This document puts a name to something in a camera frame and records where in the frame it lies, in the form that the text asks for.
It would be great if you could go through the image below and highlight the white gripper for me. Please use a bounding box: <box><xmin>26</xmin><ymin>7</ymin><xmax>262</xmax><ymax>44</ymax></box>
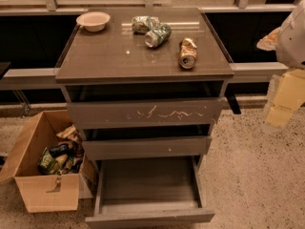
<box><xmin>263</xmin><ymin>70</ymin><xmax>305</xmax><ymax>128</ymax></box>

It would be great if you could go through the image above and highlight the green soda can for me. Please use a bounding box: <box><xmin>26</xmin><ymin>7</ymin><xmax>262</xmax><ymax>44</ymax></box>
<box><xmin>145</xmin><ymin>24</ymin><xmax>172</xmax><ymax>48</ymax></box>

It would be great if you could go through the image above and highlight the grey open bottom drawer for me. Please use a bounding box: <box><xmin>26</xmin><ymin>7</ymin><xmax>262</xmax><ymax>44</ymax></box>
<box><xmin>86</xmin><ymin>156</ymin><xmax>214</xmax><ymax>229</ymax></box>

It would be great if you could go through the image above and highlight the cardboard box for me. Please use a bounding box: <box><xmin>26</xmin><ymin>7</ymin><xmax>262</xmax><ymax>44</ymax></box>
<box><xmin>0</xmin><ymin>110</ymin><xmax>98</xmax><ymax>213</ymax></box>

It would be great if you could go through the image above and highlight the crushed green white can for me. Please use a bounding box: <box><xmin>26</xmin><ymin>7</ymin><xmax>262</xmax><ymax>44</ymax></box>
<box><xmin>132</xmin><ymin>16</ymin><xmax>160</xmax><ymax>34</ymax></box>

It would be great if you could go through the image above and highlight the dark blue can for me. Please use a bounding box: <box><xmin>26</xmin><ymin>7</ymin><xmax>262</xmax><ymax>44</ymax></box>
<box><xmin>50</xmin><ymin>143</ymin><xmax>69</xmax><ymax>157</ymax></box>

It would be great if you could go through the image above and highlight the metal window rail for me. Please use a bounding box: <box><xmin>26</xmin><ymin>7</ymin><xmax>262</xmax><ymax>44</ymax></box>
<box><xmin>0</xmin><ymin>0</ymin><xmax>305</xmax><ymax>16</ymax></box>

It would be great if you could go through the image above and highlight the grey top drawer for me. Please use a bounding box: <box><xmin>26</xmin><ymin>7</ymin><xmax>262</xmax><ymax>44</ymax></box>
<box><xmin>67</xmin><ymin>98</ymin><xmax>224</xmax><ymax>130</ymax></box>

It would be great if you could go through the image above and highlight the crushed orange can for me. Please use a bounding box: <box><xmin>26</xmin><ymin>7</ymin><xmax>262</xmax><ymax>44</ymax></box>
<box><xmin>179</xmin><ymin>37</ymin><xmax>197</xmax><ymax>70</ymax></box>

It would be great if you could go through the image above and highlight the beige paper bowl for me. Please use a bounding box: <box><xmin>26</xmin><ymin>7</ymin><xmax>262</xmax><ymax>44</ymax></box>
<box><xmin>76</xmin><ymin>11</ymin><xmax>111</xmax><ymax>32</ymax></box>

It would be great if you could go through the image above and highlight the tan chip bag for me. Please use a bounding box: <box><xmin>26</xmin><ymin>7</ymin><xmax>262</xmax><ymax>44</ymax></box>
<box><xmin>56</xmin><ymin>125</ymin><xmax>82</xmax><ymax>143</ymax></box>

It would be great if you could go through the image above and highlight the green snack bag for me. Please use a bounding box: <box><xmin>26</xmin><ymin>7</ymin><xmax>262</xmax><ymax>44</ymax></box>
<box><xmin>38</xmin><ymin>148</ymin><xmax>73</xmax><ymax>175</ymax></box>

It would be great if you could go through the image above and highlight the grey low bench ledge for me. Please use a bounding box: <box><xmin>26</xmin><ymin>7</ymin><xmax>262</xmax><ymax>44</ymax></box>
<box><xmin>0</xmin><ymin>62</ymin><xmax>288</xmax><ymax>91</ymax></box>

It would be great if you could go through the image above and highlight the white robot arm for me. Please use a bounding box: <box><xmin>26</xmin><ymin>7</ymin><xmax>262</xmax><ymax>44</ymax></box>
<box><xmin>256</xmin><ymin>0</ymin><xmax>305</xmax><ymax>133</ymax></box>

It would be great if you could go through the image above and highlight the grey middle drawer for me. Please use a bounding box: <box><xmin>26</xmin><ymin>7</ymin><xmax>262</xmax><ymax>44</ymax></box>
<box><xmin>83</xmin><ymin>135</ymin><xmax>212</xmax><ymax>160</ymax></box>

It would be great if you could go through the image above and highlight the grey drawer cabinet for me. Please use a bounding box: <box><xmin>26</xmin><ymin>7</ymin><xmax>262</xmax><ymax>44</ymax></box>
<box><xmin>54</xmin><ymin>6</ymin><xmax>235</xmax><ymax>164</ymax></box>

